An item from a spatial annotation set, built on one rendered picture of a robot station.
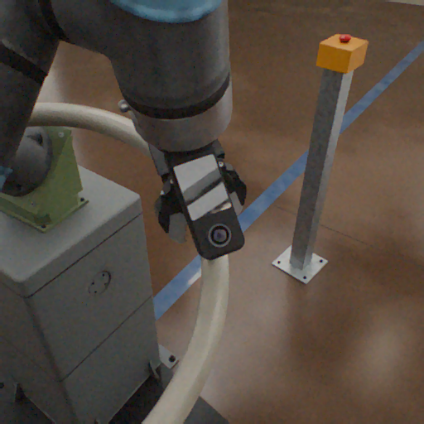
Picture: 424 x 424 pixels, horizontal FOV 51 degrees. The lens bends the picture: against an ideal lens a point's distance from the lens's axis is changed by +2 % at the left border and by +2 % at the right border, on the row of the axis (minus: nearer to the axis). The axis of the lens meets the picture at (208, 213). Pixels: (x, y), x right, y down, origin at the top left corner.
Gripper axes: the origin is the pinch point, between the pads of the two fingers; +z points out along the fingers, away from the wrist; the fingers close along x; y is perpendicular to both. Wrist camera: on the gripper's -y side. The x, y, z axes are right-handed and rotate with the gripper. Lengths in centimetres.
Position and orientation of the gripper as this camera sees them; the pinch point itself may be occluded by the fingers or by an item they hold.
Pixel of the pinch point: (206, 232)
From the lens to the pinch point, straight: 56.0
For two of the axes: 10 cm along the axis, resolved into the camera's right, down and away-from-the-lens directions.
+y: -3.5, -8.1, 4.7
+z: 0.7, 4.8, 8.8
